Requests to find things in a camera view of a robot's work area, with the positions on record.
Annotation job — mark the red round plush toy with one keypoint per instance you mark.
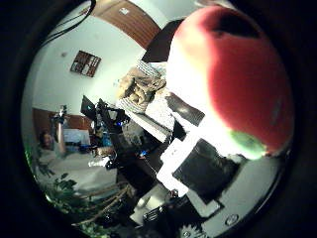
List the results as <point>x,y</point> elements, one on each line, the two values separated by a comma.
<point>241,79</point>

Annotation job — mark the black plastic container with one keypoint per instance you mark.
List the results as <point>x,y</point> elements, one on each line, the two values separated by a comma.
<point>204,170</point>

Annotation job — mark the beige plush pile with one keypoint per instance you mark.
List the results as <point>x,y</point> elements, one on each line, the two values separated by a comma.
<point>140,86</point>

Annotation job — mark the black monitor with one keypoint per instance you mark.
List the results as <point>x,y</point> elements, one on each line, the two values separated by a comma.
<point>87,107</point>

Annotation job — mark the green leafy plant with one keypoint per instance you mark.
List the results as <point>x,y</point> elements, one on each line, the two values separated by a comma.
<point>62,191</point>

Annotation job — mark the brown wooden door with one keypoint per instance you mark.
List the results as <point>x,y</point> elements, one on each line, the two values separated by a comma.
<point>132,21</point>

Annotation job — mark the dark framed wall picture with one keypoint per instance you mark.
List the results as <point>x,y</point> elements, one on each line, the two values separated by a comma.
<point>85,63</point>

